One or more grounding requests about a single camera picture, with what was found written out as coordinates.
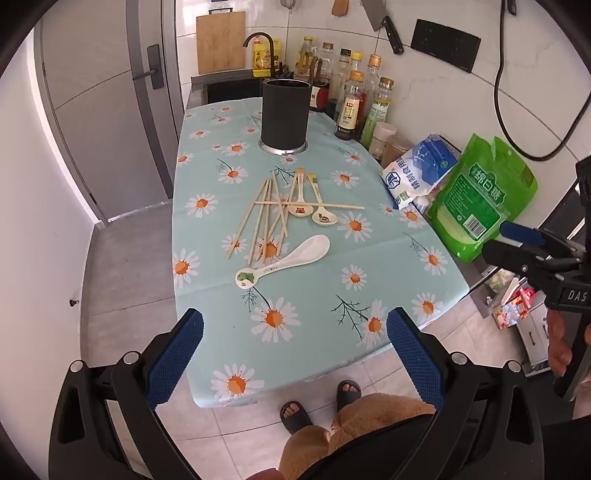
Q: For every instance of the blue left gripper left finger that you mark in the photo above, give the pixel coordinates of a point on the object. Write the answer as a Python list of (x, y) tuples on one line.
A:
[(168, 355)]

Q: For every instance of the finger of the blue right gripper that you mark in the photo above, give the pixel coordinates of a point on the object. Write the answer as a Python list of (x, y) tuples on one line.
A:
[(520, 260), (524, 235)]

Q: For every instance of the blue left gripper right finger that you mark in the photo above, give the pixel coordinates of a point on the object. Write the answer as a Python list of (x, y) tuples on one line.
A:
[(422, 355)]

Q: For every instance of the white ceramic soup spoon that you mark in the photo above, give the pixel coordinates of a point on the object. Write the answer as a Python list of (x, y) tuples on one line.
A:
[(310, 251)]

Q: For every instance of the yellow handled cartoon spoon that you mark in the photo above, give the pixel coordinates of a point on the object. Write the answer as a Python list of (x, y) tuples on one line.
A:
[(322, 215)]

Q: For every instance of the crosswise bamboo chopstick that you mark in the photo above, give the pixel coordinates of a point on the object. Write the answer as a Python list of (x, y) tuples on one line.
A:
[(313, 204)]

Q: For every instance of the black kitchen sink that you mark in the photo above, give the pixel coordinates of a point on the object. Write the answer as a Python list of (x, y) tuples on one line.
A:
[(223, 86)]

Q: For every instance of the person's right hand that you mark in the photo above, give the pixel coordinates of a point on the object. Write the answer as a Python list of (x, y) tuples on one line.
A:
[(559, 353)]

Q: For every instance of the green sugar bag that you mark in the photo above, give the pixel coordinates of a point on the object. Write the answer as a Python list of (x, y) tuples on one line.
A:
[(490, 185)]

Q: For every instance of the black sandal right foot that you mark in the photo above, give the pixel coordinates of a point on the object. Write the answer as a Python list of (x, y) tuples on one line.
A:
[(347, 394)]

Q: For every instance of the black sandal foot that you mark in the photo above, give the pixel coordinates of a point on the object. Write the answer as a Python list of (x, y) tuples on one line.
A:
[(347, 394), (294, 417)]

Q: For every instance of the white blue salt bag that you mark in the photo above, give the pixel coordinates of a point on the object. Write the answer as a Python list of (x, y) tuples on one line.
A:
[(420, 170)]

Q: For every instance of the black sandal left foot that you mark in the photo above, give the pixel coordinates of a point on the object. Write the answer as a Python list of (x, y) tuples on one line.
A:
[(294, 417)]

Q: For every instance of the brown spice jar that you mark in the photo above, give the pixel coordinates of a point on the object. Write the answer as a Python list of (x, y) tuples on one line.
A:
[(396, 146)]

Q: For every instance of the daisy print teal tablecloth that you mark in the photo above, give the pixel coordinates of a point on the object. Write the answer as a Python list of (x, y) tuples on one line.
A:
[(302, 322)]

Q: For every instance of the white lidded spice jar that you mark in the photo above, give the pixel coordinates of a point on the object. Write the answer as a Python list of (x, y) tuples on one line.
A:
[(383, 131)]

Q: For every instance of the green label vinegar bottle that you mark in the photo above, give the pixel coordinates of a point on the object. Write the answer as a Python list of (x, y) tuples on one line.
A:
[(381, 101)]

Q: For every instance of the dark soy sauce bottle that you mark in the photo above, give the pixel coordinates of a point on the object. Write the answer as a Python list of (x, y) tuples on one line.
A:
[(351, 106)]

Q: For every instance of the yellow cap clear bottle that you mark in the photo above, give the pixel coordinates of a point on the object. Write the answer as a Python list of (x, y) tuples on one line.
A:
[(356, 62)]

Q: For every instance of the black cap bottle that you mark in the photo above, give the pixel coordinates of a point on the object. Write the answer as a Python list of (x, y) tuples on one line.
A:
[(339, 73)]

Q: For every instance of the red label soy sauce bottle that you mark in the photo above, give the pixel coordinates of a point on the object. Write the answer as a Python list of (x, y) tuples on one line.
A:
[(319, 90)]

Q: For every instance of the tall gold cap bottle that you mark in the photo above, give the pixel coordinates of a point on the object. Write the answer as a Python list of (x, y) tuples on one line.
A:
[(327, 58)]

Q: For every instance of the black cylindrical utensil holder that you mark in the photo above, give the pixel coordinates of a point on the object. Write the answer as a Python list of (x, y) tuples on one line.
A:
[(286, 106)]

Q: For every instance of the cooking oil bottle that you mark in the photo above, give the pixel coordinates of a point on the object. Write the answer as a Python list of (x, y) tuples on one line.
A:
[(305, 55)]

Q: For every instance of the wooden spatula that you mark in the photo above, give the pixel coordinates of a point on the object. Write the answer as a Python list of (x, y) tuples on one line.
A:
[(340, 8)]

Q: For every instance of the grey door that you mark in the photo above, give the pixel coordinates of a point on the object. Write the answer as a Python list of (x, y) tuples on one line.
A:
[(117, 137)]

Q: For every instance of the yellow dish soap bottle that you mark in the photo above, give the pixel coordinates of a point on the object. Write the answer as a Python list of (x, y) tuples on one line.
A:
[(261, 57)]

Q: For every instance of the orange handled capybara spoon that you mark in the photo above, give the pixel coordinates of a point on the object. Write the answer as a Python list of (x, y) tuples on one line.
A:
[(300, 209)]

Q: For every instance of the black wall outlet panel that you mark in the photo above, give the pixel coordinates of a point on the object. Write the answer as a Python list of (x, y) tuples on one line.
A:
[(453, 46)]

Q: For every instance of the kitchen cleaver black handle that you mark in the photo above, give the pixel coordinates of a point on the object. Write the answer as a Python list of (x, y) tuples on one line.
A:
[(379, 18)]

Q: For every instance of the black door handle lock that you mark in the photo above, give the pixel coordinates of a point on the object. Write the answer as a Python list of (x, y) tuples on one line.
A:
[(154, 72)]

